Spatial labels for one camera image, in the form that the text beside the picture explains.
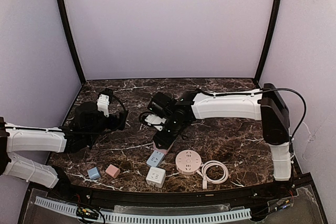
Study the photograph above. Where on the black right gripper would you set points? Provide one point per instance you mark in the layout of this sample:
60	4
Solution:
164	140

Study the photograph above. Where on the black front frame rail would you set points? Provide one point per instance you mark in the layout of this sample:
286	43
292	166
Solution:
251	196

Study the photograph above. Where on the black frame post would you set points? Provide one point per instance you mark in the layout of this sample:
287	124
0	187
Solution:
70	41
267	42

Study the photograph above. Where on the white cube socket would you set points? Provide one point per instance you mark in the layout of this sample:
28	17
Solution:
156	177

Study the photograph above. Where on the round pink socket hub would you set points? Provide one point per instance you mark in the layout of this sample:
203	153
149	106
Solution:
188	162

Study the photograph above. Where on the black right frame post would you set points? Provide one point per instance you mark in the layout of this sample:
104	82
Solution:
267	42

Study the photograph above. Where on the light blue power strip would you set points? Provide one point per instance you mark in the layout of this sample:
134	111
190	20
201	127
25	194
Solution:
155	159

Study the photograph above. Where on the white slotted cable duct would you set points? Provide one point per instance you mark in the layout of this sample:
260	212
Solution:
70	210

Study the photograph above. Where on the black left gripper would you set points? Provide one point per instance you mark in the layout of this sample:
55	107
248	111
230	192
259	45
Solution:
115	120

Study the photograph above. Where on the small blue plug adapter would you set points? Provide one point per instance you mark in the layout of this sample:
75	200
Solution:
93	173

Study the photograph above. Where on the black left frame post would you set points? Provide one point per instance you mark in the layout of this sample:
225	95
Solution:
70	41

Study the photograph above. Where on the small pink plug adapter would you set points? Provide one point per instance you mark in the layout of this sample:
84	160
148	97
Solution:
112	171

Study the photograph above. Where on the pink cube socket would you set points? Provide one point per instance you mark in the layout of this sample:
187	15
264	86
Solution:
161	149

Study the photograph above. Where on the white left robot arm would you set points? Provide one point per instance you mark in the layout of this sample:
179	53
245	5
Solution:
15	139

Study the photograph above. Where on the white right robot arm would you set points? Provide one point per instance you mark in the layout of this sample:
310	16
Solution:
265	105

